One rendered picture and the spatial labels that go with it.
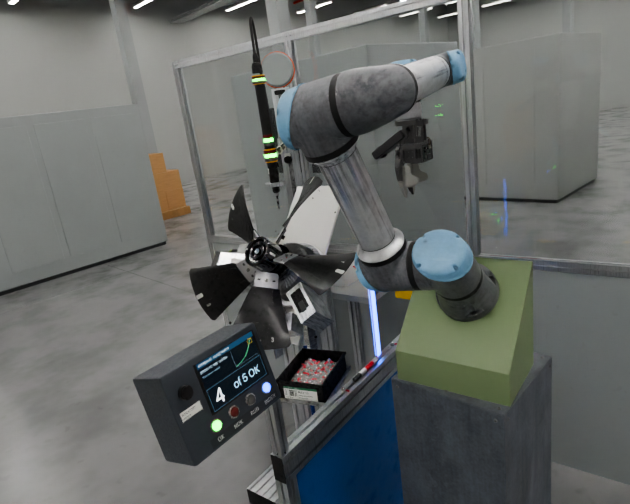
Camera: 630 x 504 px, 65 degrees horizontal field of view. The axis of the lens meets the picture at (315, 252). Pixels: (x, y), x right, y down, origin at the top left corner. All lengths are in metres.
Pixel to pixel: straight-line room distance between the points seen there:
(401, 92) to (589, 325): 1.51
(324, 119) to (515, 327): 0.65
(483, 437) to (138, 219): 6.67
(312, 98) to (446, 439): 0.87
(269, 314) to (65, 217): 5.59
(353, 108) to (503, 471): 0.88
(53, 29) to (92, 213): 7.96
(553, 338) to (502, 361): 1.08
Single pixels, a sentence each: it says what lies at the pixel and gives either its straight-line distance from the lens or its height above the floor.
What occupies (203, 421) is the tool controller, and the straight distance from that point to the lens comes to 1.05.
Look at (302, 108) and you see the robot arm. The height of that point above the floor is 1.70.
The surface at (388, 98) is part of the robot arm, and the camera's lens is 0.90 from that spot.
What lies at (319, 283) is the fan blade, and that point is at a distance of 1.62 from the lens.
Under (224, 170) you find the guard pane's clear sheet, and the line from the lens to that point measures 2.98.
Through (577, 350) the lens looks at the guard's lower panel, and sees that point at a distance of 2.27.
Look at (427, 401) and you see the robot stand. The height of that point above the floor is 0.97.
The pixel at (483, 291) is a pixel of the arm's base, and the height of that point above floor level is 1.24.
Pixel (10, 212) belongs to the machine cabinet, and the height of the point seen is 0.96.
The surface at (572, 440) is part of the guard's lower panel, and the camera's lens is 2.51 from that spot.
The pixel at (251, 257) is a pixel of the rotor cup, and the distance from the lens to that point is 1.82.
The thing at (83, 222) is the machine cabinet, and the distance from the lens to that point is 7.23.
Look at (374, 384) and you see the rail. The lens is 1.67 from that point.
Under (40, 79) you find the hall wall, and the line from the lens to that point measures 14.20.
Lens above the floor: 1.70
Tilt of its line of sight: 16 degrees down
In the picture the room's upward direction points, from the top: 8 degrees counter-clockwise
